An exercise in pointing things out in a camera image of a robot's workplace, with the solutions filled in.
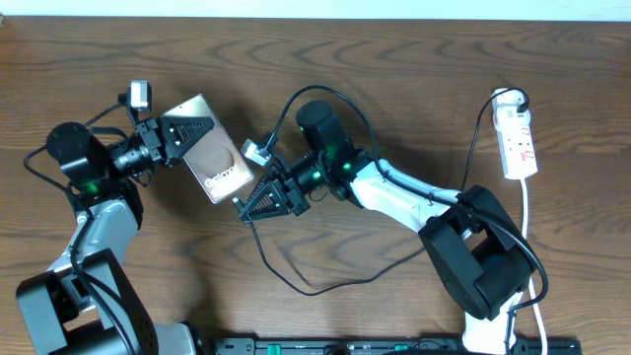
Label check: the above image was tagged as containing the Galaxy smartphone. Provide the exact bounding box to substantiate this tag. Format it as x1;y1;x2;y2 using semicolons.
164;94;254;204

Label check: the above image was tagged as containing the black charger cable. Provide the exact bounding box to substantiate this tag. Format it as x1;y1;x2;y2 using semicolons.
232;88;530;297

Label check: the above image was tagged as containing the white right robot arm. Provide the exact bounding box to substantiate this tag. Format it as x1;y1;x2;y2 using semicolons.
236;101;543;354

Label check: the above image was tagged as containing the white power strip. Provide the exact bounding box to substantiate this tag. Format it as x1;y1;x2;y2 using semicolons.
491;88;537;180

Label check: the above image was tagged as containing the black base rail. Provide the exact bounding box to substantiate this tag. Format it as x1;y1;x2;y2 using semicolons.
210;332;583;355

